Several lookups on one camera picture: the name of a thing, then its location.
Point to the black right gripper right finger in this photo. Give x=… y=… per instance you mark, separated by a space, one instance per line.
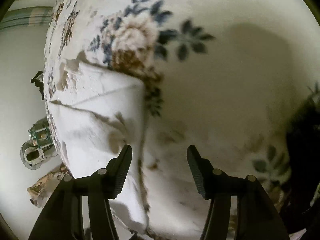
x=257 y=216

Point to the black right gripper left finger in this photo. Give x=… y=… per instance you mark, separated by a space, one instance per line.
x=62 y=214

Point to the white knitted small garment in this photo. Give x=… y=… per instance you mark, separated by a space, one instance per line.
x=94 y=113

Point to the black clothes pile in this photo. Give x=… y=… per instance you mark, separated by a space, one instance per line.
x=37 y=80

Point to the patterned floor rug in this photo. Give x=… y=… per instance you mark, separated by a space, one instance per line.
x=41 y=191

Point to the green shelf rack with items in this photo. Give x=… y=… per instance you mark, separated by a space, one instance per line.
x=40 y=135

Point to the floral bed sheet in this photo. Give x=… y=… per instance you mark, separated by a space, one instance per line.
x=238 y=79

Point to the left teal striped curtain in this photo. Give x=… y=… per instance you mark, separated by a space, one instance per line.
x=27 y=17

